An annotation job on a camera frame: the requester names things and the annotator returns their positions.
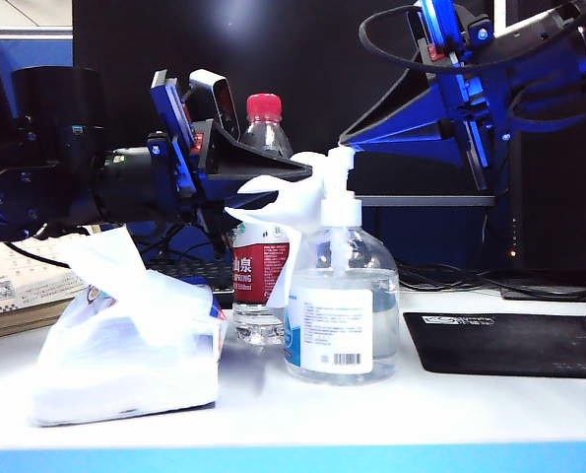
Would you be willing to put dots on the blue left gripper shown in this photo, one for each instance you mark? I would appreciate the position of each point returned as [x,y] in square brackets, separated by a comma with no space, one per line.
[174,148]

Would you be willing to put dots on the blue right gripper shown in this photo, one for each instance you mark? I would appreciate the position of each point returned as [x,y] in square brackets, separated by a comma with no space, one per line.
[475,88]

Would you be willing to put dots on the white tissue sheet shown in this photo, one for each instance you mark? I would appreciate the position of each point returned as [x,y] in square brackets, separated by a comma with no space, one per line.
[292,202]
[110,256]

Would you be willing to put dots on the clear sanitizer pump bottle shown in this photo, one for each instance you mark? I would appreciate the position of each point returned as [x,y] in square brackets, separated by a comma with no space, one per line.
[342,320]

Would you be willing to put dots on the white blue tissue pack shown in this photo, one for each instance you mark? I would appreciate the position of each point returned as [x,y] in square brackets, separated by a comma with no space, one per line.
[125,364]

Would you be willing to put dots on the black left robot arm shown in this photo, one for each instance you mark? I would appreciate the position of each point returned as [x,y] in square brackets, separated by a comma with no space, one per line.
[56,148]

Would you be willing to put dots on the red-capped clear water bottle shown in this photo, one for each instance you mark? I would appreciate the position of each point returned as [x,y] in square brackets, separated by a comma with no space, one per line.
[260,276]

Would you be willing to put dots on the blue office partition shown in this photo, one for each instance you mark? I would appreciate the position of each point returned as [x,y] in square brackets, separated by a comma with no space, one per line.
[420,231]

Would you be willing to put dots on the black keyboard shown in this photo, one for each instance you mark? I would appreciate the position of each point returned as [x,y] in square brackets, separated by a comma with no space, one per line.
[194,276]

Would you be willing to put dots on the large black monitor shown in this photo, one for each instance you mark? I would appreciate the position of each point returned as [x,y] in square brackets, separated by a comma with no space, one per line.
[297,49]

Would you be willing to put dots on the black mouse pad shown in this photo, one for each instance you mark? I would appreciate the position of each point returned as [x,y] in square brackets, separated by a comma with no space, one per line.
[509,345]

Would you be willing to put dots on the beige desk calendar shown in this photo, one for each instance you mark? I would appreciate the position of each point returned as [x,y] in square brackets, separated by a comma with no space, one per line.
[17,295]

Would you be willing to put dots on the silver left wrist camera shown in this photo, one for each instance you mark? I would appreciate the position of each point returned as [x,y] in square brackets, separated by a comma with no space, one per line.
[218,106]

